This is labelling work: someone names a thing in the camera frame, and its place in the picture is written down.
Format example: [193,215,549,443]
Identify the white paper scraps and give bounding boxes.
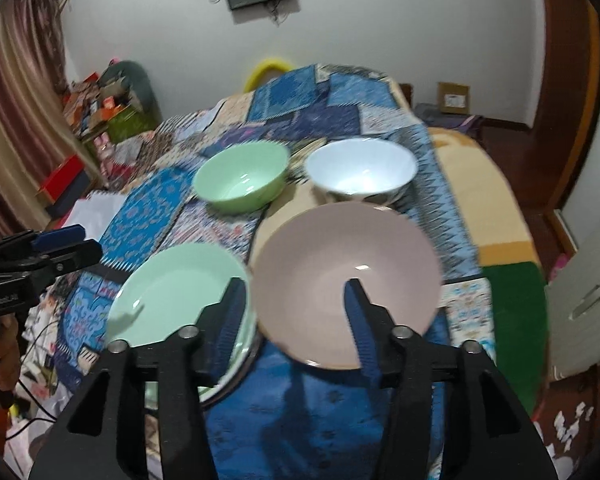
[535,400,596,461]

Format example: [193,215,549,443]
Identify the white plate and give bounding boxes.
[195,345,257,406]

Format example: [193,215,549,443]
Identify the pink bowl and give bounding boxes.
[250,201,443,372]

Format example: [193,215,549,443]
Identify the person's left hand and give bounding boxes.
[0,317,23,401]

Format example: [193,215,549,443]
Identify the dark grey box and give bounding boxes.
[45,175,96,218]

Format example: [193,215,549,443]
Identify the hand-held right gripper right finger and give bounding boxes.
[343,277,563,480]

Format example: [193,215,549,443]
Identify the white bowl with dark pattern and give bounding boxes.
[305,137,417,206]

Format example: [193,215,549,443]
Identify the dark cloth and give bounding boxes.
[415,102,486,136]

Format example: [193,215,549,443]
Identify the white crumpled paper sheet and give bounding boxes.
[55,192,128,233]

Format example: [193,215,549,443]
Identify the cardboard box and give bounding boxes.
[437,81,471,114]

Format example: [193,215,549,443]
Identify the green box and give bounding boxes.
[105,105,158,143]

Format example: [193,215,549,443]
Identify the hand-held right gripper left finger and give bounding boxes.
[27,276,253,480]

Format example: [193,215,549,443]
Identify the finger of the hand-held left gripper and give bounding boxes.
[10,239,104,283]
[0,225,87,263]

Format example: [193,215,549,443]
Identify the yellow foam tube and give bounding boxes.
[243,57,296,93]

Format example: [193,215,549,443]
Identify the green bowl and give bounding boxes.
[192,141,291,216]

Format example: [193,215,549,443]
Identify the patchwork blanket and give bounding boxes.
[20,62,496,480]

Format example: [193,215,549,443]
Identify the black monitor cable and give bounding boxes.
[265,0,288,26]

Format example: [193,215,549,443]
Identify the pile of assorted packets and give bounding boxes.
[60,72,136,136]

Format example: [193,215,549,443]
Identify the red box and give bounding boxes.
[35,154,88,201]

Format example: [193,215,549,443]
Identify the grey-green cushion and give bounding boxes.
[102,60,161,116]

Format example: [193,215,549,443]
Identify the striped brown curtain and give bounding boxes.
[0,0,106,246]

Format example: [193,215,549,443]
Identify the white box with handle slot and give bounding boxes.
[547,210,600,378]

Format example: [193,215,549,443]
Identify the beige and green blanket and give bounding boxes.
[425,125,551,411]

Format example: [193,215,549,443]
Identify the wooden wardrobe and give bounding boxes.
[530,0,600,211]

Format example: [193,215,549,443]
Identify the light green plate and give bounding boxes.
[105,242,256,396]

